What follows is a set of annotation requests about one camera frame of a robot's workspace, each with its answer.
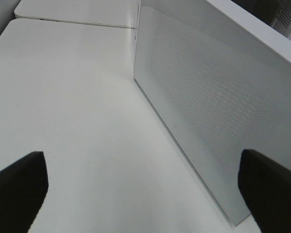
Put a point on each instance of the white microwave oven body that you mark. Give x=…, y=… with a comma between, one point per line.
x=275, y=13

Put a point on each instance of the white microwave door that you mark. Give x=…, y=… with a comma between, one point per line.
x=220, y=79

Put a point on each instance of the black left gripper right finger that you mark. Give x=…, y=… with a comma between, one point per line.
x=265, y=186

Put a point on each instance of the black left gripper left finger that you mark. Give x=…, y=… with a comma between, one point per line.
x=23, y=187

